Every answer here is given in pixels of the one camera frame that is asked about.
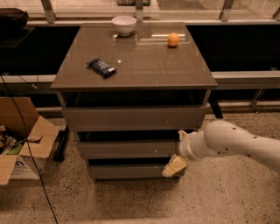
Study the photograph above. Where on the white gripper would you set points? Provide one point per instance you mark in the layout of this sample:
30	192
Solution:
184	146

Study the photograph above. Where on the grey drawer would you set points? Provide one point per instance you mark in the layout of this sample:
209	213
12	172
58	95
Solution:
150	171
119	119
128	149

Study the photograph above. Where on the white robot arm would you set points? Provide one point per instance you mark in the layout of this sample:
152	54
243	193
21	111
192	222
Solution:
220	139

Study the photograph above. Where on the grey drawer cabinet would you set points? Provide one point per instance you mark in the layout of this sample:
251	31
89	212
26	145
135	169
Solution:
149	74

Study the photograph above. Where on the grey bottom drawer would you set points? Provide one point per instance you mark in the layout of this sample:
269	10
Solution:
150	171

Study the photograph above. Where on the grey top drawer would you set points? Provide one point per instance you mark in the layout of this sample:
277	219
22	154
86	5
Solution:
119	119

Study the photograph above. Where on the black table leg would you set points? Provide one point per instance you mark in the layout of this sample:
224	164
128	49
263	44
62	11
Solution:
215	106

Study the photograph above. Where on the orange fruit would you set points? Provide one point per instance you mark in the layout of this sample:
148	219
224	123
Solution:
173	39

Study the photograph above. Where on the blue snack packet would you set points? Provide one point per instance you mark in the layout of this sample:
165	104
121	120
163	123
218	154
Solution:
101	67

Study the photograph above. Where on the white bowl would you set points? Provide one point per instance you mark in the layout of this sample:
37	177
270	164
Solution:
124	25

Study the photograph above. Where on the cardboard box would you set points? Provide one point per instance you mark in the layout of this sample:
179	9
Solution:
23	122

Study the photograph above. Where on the dark object on shelf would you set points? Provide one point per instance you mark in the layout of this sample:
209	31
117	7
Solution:
13	19

